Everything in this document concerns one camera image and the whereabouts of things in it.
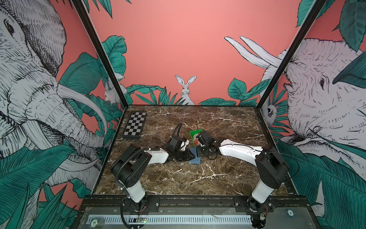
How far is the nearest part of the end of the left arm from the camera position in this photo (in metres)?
0.75

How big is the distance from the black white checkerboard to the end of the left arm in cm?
35

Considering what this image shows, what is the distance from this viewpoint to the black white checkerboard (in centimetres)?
100
